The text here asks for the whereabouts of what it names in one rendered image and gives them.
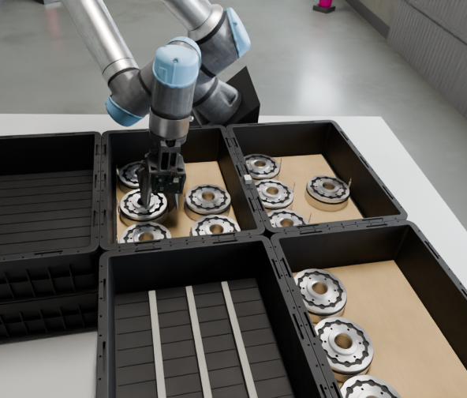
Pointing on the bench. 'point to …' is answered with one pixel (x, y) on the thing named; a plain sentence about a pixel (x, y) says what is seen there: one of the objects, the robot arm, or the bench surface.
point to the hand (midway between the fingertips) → (158, 204)
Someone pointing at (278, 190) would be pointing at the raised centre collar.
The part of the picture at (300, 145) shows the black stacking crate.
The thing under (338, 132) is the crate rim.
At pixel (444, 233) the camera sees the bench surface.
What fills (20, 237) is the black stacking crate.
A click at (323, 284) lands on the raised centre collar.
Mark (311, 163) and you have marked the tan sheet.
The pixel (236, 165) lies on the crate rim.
